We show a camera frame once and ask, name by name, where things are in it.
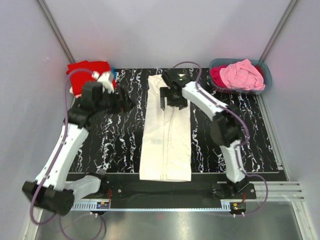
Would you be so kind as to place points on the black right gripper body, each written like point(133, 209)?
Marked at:
point(172, 100)

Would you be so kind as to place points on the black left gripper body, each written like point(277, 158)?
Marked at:
point(110, 103)

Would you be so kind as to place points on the cream white t shirt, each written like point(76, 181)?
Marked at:
point(166, 143)

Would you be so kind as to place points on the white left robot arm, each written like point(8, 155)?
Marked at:
point(50, 190)

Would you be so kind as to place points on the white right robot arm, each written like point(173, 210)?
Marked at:
point(225, 128)

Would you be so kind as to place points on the teal folded shirt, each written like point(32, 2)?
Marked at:
point(115, 74)

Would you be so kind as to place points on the magenta crumpled shirt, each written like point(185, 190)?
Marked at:
point(216, 77)

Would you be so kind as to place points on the red folded shirt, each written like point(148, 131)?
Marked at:
point(86, 71)

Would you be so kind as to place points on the pink crumpled shirt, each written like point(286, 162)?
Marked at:
point(242, 75)

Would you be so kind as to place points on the blue plastic laundry basket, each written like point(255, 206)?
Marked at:
point(261, 67)

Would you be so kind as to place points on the white slotted cable duct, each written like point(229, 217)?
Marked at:
point(118, 205)

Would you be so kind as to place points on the left aluminium frame post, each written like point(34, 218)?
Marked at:
point(55, 29)

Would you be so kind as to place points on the aluminium frame post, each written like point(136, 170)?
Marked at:
point(55, 29)
point(279, 27)

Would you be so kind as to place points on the right aluminium frame post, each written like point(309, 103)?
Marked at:
point(279, 27)

